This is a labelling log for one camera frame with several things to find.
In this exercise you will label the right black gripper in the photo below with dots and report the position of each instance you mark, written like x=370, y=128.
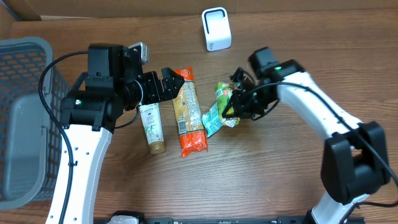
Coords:
x=239, y=102

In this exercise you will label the spaghetti pack orange ends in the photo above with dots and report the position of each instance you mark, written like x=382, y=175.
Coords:
x=191, y=131

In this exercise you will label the white barcode scanner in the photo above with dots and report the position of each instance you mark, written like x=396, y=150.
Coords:
x=216, y=29

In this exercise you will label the teal snack packet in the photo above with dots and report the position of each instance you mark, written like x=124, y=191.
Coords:
x=211, y=121

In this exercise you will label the white Pantene tube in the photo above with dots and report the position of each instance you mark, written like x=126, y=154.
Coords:
x=151, y=120

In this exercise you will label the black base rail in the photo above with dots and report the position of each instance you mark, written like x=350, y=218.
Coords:
x=138, y=217

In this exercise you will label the grey plastic basket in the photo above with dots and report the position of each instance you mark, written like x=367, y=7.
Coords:
x=30, y=142

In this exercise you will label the green yellow snack pouch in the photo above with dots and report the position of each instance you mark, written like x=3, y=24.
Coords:
x=223, y=92

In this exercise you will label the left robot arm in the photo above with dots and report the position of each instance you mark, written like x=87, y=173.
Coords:
x=113, y=83

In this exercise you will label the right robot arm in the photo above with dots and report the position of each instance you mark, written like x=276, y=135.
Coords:
x=355, y=161

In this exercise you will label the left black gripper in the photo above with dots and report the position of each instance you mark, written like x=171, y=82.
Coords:
x=165, y=88

